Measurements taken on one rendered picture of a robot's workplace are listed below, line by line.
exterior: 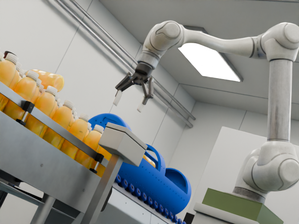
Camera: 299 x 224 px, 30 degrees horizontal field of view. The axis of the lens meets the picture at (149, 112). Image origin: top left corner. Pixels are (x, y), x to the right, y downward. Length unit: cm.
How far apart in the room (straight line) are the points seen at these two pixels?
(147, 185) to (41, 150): 100
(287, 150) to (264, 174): 14
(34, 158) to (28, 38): 457
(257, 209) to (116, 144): 70
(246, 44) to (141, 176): 83
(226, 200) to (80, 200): 67
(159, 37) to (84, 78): 481
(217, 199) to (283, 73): 64
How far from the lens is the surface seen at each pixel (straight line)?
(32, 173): 203
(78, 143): 221
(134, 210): 285
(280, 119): 252
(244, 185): 263
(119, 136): 221
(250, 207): 250
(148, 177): 286
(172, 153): 893
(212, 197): 259
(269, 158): 246
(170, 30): 237
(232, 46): 269
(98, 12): 723
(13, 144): 192
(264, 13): 586
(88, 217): 226
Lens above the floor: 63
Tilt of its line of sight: 15 degrees up
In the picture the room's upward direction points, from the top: 24 degrees clockwise
